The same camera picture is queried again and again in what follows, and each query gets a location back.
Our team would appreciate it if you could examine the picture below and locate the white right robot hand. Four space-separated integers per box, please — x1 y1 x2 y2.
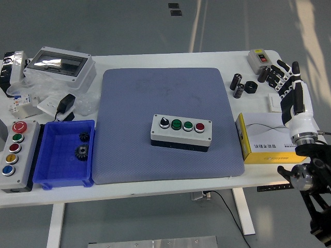
267 59 319 142

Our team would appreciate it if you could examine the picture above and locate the grey four-button control box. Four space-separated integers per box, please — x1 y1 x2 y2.
150 114 213 152

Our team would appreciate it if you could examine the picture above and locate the grey five-button control box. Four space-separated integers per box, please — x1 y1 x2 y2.
0 120 41 194

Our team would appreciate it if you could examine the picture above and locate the yellow and white cardboard box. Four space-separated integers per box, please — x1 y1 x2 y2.
235 112 310 165

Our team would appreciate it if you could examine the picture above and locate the black cylindrical capacitor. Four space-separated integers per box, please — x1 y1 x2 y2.
257 66 270 83
230 73 243 91
233 83 245 99

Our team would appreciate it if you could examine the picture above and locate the black hex nut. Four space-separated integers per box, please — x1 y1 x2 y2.
244 81 259 94

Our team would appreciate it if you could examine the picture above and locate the black table control panel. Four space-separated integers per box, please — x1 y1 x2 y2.
257 183 294 192

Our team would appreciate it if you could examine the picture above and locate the white table leg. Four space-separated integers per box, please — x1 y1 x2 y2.
232 188 256 236
46 203 65 248

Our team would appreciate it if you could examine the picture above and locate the blue-grey table mat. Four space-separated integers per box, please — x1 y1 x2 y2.
92 67 246 185

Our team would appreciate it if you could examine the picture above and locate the silver metal plate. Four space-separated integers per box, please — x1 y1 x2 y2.
87 235 218 248

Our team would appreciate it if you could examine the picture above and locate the large black bevel gear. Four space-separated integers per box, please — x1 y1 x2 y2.
74 144 91 162

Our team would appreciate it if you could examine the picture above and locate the black power adapter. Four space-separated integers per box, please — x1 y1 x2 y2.
56 94 77 114

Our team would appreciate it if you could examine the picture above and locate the blue plastic bin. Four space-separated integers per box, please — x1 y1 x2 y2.
33 119 96 191

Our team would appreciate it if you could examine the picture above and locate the clear plastic bag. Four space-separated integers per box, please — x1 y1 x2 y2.
6 69 101 116

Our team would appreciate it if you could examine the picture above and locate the black and white wrapped device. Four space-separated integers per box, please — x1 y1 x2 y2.
0 51 31 98

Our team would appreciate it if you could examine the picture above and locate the white wall switch plate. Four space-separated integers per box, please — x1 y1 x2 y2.
267 92 282 113

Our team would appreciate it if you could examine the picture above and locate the grey two-button switch box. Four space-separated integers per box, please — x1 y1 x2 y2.
247 49 274 75

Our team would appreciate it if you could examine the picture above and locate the black cable under table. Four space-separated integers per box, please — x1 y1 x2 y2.
206 190 251 248

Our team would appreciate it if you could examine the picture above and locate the grey enclosure with clear lid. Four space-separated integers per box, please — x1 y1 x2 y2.
23 46 97 94

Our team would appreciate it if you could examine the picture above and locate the white wall socket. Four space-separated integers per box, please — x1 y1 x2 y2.
37 96 76 121

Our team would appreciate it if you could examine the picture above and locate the silver metal bracket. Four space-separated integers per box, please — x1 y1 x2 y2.
17 104 44 120

